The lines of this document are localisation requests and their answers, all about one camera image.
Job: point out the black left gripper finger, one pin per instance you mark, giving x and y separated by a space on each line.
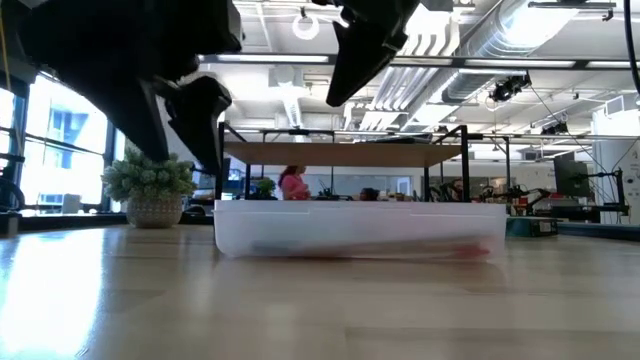
202 120
140 120

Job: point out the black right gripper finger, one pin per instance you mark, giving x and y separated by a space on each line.
360 55

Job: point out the long ceiling light track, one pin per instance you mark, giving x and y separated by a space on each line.
300 58

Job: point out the green succulent in white pot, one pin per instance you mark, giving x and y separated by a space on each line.
150 185

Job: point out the round white ceiling lamp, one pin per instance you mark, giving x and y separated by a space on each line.
295 27

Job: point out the wooden shelf riser black legs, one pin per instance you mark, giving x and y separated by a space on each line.
345 155

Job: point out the person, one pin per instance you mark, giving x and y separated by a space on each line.
369 194
294 186

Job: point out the clear pencil case pink lid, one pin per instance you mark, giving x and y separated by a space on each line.
360 230

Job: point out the black computer monitor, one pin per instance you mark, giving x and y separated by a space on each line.
572 175

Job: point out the black aluminium table frame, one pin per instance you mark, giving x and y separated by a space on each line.
75 222

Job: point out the silver ventilation duct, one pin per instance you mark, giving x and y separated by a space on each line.
500 40

